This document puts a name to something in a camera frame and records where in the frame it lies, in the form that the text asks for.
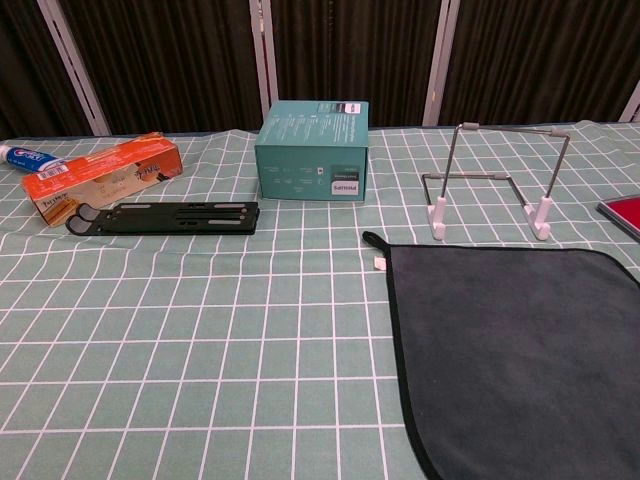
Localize blue black cloth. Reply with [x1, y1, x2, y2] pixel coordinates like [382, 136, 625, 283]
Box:
[361, 230, 640, 480]

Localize teal cardboard box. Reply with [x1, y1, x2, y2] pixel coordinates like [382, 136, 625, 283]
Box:
[253, 100, 371, 203]

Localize black folding laptop stand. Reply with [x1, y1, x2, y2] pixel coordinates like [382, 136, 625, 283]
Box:
[65, 201, 261, 237]

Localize green checked tablecloth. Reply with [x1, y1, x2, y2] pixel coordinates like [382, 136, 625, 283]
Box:
[0, 119, 640, 480]

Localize orange carton box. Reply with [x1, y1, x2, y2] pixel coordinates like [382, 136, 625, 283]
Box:
[21, 131, 184, 229]

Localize black folding partition screen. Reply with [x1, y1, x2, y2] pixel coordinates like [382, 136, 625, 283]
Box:
[0, 0, 640, 139]

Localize white blue toothpaste tube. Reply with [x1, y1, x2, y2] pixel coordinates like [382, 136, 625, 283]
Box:
[0, 144, 69, 174]

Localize wire stand with white feet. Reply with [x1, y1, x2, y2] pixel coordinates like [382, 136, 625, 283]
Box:
[420, 122, 571, 242]

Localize red pad in grey frame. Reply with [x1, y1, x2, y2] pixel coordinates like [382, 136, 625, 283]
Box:
[597, 193, 640, 234]

